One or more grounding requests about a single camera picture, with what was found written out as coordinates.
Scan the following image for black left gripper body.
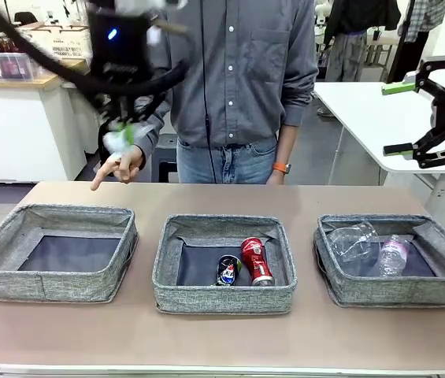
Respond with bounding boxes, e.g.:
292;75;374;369
87;3;157;119

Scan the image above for white paper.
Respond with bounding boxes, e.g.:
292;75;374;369
102;121;152;157

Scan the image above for clear plastic water bottle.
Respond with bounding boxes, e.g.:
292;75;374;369
377;235;411;278

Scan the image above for clear plastic cup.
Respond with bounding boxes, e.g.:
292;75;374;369
326;221;380;264

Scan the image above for crushed blue soda can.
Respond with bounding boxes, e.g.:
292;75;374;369
214;254;243;287

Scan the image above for crushed red soda can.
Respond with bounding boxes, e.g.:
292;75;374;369
240;237;275;287

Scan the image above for person's left forearm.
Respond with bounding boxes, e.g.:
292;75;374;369
276;84;320;165

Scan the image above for person's right forearm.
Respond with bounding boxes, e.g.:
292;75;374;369
129;94;174;158

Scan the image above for person's right hand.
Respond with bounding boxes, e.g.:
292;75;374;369
90;144;146;193

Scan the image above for dark hanging garment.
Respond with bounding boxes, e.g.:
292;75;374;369
386;30;430;83

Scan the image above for white crate with wooden tray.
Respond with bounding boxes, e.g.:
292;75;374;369
20;21;93;60

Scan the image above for white background table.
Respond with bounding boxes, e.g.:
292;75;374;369
312;81;445;174

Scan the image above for background person in black jacket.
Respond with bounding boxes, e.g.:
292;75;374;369
322;0;402;83

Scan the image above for wooden counter top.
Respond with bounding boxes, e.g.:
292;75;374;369
0;58;89;88

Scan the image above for hanging plaid shirt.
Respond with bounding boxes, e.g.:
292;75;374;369
401;0;445;43

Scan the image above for person in grey shirt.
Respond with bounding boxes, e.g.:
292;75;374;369
127;0;320;185

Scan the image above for grey fabric basket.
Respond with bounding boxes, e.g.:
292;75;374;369
153;214;298;315
0;203;139;304
312;214;445;309

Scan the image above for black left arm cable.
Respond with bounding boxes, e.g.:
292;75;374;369
0;0;190;123

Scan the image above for thin black shirt cord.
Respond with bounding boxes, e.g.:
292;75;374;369
202;0;218;185

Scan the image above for aluminium table edge rail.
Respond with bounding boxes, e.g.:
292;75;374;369
0;365;445;378

